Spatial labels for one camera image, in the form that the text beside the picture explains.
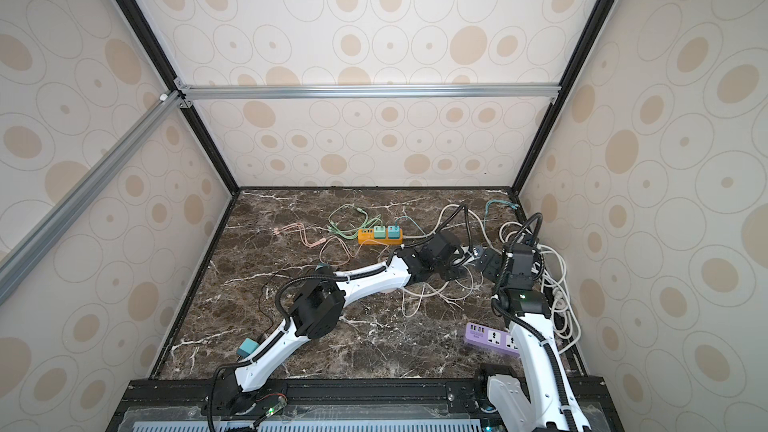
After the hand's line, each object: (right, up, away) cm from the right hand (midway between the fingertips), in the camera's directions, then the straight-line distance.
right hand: (505, 259), depth 80 cm
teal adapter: (-69, -24, -1) cm, 73 cm away
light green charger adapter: (-35, +6, +18) cm, 40 cm away
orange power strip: (-39, +5, +22) cm, 45 cm away
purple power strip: (-3, -21, +1) cm, 22 cm away
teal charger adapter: (-30, +6, +19) cm, 36 cm away
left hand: (-7, +2, +7) cm, 10 cm away
